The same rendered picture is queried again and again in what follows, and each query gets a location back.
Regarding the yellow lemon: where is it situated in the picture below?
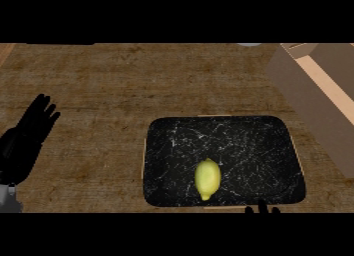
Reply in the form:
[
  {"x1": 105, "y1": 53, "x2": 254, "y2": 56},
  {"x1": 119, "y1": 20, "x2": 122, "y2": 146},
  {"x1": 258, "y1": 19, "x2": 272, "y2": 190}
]
[{"x1": 193, "y1": 157, "x2": 223, "y2": 202}]

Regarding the black marble tray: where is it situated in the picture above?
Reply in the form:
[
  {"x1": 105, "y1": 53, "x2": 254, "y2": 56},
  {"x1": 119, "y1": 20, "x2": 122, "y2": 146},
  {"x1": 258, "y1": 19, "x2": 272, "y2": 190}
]
[{"x1": 140, "y1": 114, "x2": 307, "y2": 210}]

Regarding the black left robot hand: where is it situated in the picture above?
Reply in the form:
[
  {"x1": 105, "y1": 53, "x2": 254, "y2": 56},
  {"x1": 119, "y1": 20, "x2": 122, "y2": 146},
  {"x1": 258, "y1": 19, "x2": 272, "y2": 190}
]
[{"x1": 0, "y1": 93, "x2": 62, "y2": 186}]

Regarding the brown cardboard box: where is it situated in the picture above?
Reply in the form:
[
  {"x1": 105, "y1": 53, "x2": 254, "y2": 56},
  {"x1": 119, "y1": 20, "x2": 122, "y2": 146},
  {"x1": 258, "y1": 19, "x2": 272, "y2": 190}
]
[{"x1": 264, "y1": 42, "x2": 354, "y2": 179}]

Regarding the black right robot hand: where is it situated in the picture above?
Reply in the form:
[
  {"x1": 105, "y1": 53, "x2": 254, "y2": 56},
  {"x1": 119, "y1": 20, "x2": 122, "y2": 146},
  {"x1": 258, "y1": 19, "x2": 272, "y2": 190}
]
[{"x1": 243, "y1": 199, "x2": 282, "y2": 214}]

